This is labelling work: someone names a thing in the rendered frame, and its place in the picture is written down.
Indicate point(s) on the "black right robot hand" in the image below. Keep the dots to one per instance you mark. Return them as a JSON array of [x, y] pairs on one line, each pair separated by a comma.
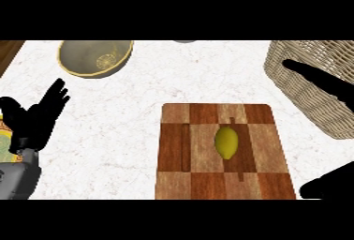
[[322, 78]]

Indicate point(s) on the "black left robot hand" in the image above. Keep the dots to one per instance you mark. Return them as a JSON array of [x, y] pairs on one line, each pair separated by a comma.
[[39, 122]]

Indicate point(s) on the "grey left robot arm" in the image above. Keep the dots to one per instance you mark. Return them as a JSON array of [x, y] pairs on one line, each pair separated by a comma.
[[18, 178]]

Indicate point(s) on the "grey bowl with yellow rim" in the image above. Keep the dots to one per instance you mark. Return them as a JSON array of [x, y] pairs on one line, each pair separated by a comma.
[[91, 57]]

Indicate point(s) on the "brown wooden cabinet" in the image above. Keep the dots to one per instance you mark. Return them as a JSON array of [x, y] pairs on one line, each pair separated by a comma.
[[8, 51]]

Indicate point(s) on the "small grey round object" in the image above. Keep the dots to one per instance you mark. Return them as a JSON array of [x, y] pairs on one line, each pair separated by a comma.
[[185, 41]]

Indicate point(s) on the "yellow lemon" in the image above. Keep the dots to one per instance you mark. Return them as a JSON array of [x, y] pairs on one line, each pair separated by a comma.
[[226, 142]]

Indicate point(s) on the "brown checkered wooden cutting board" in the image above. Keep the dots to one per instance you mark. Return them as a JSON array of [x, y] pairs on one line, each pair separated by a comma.
[[203, 181]]

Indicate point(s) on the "beige wicker basket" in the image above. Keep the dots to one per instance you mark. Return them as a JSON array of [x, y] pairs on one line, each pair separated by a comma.
[[318, 103]]

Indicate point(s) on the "yellow green patterned object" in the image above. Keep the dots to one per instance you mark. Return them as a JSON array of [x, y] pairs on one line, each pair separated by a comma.
[[5, 140]]

